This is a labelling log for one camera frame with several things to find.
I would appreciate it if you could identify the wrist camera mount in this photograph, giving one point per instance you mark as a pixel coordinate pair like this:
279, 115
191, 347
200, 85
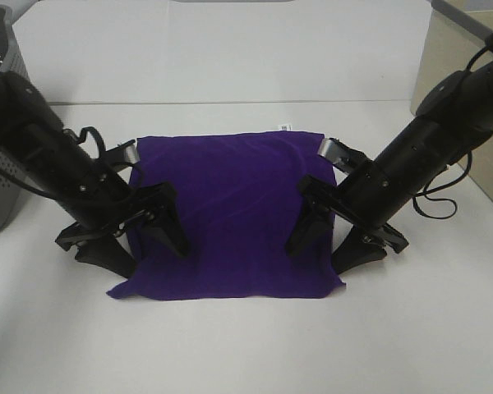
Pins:
342, 157
122, 156

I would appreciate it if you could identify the beige bin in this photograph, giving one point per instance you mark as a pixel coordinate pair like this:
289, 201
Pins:
454, 90

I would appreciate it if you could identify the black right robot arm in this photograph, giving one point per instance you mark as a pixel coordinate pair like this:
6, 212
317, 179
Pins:
402, 172

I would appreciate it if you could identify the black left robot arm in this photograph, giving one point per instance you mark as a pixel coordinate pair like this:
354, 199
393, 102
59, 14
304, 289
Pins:
100, 188

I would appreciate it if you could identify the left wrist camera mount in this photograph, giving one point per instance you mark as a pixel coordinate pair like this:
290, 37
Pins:
122, 156

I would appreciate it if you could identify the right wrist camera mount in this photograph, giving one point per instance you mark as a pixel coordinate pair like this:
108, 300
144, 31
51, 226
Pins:
342, 157

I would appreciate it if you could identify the grey perforated basket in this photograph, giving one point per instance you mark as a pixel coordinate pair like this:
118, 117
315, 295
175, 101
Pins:
2, 131

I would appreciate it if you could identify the white towel label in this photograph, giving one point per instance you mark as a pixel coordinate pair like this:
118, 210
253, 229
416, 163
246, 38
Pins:
285, 127

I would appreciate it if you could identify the purple towel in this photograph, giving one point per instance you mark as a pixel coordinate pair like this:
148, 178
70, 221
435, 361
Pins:
238, 201

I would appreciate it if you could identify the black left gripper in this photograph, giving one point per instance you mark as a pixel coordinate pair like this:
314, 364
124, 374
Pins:
151, 207

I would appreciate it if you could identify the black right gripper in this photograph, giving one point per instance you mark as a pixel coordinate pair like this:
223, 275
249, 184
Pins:
365, 243

